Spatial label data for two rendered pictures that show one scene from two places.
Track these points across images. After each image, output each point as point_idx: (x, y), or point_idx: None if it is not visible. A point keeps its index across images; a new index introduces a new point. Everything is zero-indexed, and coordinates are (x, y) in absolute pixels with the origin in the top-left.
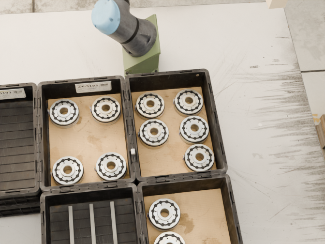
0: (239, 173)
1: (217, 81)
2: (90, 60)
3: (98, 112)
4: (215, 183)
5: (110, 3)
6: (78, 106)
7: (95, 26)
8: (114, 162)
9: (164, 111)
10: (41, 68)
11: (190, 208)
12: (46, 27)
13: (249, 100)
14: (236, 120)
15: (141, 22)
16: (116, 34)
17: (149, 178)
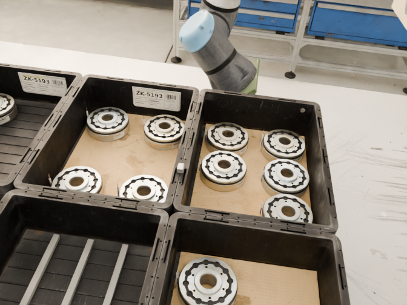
0: (346, 272)
1: None
2: None
3: (152, 128)
4: (311, 255)
5: (205, 12)
6: (131, 123)
7: (180, 40)
8: (151, 187)
9: (245, 150)
10: None
11: (257, 290)
12: (134, 70)
13: (369, 183)
14: (348, 201)
15: (239, 54)
16: (204, 52)
17: (195, 210)
